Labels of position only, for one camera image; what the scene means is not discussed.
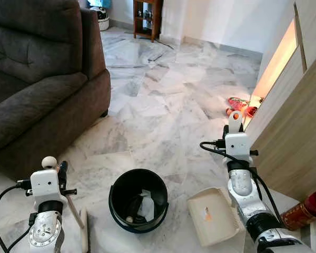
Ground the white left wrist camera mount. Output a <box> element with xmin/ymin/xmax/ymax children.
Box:
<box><xmin>31</xmin><ymin>169</ymin><xmax>61</xmax><ymax>203</ymax></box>

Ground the white round appliance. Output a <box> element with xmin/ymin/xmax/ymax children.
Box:
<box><xmin>90</xmin><ymin>5</ymin><xmax>110</xmax><ymax>31</ymax></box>

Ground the white crumpled paper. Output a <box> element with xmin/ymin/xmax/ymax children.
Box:
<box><xmin>137</xmin><ymin>192</ymin><xmax>156</xmax><ymax>220</ymax></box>

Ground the red orange toy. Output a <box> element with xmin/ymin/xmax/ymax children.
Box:
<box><xmin>226</xmin><ymin>98</ymin><xmax>264</xmax><ymax>118</ymax></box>

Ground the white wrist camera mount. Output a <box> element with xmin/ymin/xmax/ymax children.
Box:
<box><xmin>225</xmin><ymin>133</ymin><xmax>252</xmax><ymax>161</ymax></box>
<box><xmin>31</xmin><ymin>169</ymin><xmax>61</xmax><ymax>203</ymax></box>

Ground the beige long-handled dustpan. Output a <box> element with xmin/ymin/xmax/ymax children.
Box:
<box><xmin>187</xmin><ymin>111</ymin><xmax>244</xmax><ymax>247</ymax></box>

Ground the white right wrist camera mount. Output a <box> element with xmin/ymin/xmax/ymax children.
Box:
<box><xmin>225</xmin><ymin>133</ymin><xmax>252</xmax><ymax>161</ymax></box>

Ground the light wooden cabinet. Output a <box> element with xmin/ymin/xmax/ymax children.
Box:
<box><xmin>245</xmin><ymin>0</ymin><xmax>316</xmax><ymax>203</ymax></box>

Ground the red capped bottle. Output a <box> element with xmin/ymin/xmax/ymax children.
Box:
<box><xmin>280</xmin><ymin>191</ymin><xmax>316</xmax><ymax>231</ymax></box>

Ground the wooden-handled broom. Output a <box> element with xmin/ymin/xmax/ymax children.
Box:
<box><xmin>41</xmin><ymin>156</ymin><xmax>90</xmax><ymax>253</ymax></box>

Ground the dark brown fabric sofa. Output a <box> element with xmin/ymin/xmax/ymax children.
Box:
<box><xmin>0</xmin><ymin>0</ymin><xmax>112</xmax><ymax>180</ymax></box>

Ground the black plastic bucket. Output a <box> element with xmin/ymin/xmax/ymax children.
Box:
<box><xmin>108</xmin><ymin>169</ymin><xmax>169</xmax><ymax>233</ymax></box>

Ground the brown wooden shelf stand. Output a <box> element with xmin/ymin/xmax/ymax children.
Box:
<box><xmin>133</xmin><ymin>0</ymin><xmax>164</xmax><ymax>43</ymax></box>

